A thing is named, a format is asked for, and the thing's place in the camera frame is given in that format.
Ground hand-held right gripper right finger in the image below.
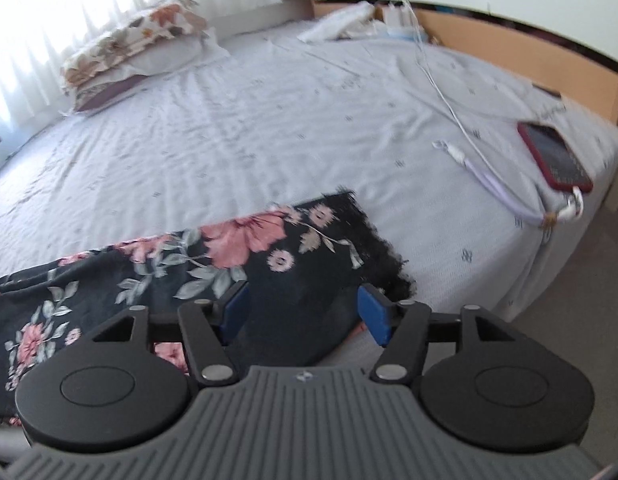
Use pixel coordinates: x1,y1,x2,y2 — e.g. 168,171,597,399
357,284,520,386

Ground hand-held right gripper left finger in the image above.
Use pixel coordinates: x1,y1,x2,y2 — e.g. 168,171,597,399
92,282,251,389

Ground black floral pants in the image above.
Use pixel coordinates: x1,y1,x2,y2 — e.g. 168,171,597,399
0,189,415,422

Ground bed with grey patterned sheet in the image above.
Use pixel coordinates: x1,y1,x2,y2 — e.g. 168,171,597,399
0,20,618,341

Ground phone in red case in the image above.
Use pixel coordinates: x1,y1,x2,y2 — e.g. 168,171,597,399
517,121,594,194

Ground mauve pillow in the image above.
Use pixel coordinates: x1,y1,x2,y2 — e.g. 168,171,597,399
73,75,149,114

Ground white pillow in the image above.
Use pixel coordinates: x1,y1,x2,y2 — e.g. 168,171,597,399
120,34,231,80

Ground white crumpled cloth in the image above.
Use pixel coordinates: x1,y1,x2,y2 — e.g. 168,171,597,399
296,1,379,44

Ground floral pillow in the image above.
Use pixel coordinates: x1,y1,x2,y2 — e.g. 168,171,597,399
62,0,211,95

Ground white charger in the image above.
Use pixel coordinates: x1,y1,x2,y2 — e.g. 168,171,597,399
383,4,416,29

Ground wooden headboard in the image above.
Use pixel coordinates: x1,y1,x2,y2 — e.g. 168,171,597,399
311,0,618,213

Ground white sheer curtain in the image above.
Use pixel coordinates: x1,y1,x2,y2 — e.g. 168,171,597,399
0,0,283,128

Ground lavender lanyard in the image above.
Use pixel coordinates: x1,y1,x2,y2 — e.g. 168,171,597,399
432,140,586,230

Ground white cable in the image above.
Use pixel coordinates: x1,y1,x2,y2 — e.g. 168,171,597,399
398,0,494,166

